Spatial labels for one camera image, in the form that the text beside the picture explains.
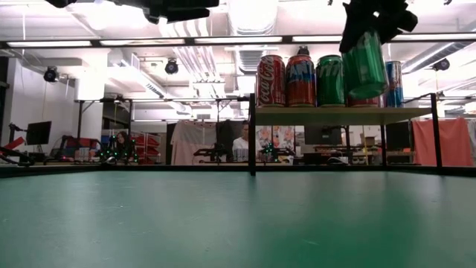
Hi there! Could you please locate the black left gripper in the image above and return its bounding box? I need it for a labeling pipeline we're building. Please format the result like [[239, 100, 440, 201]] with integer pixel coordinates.
[[143, 0, 220, 25]]

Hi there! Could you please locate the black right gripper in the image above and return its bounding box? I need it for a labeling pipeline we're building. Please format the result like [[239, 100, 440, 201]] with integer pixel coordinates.
[[338, 0, 408, 54]]

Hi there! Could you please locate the green Sprite can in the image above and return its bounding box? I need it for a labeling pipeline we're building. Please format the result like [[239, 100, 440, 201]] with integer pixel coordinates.
[[341, 31, 390, 101], [315, 54, 346, 108]]

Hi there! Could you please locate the slim Red Bull can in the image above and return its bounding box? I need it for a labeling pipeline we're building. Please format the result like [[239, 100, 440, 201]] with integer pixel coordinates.
[[382, 60, 405, 109]]

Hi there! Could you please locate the red soda can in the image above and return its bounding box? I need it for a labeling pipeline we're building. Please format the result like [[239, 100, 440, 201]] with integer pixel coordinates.
[[285, 54, 317, 108]]

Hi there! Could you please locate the white pink Spindrift can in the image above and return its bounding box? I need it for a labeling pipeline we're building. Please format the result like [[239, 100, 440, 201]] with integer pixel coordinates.
[[346, 95, 381, 108]]

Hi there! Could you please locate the red Coca-Cola can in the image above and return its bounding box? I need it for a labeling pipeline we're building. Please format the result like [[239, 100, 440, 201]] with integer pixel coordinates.
[[255, 54, 286, 108]]

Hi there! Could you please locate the black overhead light bar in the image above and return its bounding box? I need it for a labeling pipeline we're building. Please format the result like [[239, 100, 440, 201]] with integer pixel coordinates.
[[0, 33, 476, 49]]

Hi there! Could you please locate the black computer monitor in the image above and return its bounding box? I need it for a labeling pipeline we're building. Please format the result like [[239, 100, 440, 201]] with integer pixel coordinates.
[[303, 125, 344, 147], [25, 121, 53, 147]]

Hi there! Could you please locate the black screen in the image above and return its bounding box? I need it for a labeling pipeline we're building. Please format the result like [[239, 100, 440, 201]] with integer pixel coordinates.
[[385, 121, 412, 152]]

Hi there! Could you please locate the floral patterned cloth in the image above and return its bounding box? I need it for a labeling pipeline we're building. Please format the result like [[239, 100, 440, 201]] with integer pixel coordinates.
[[256, 125, 295, 164]]

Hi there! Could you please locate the black cloth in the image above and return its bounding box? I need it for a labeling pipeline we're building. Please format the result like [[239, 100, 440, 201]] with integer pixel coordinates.
[[215, 119, 249, 165]]

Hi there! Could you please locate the white cloth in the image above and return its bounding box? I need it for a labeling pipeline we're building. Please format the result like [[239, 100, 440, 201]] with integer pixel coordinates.
[[170, 121, 219, 166]]

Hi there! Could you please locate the red fabric cover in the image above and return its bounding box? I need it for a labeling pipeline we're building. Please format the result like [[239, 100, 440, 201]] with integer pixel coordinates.
[[411, 117, 473, 168]]

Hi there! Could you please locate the red parts bin rack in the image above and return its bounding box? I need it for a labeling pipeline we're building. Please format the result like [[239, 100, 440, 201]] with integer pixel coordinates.
[[128, 130, 163, 165]]

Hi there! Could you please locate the red black background machine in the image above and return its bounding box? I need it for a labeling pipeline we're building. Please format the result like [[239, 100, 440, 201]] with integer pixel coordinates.
[[0, 135, 38, 168]]

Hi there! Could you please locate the green table mat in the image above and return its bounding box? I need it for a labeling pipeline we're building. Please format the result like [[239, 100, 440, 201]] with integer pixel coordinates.
[[0, 170, 476, 268]]

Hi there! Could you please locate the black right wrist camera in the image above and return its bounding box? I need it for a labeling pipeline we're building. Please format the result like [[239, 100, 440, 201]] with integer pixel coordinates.
[[396, 9, 419, 33]]

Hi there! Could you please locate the wooden shelf with black frame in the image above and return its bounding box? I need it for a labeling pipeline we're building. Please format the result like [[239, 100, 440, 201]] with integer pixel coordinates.
[[248, 92, 444, 176]]

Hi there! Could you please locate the black metal table frame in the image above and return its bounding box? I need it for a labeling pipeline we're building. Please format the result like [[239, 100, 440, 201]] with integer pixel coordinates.
[[0, 163, 476, 179]]

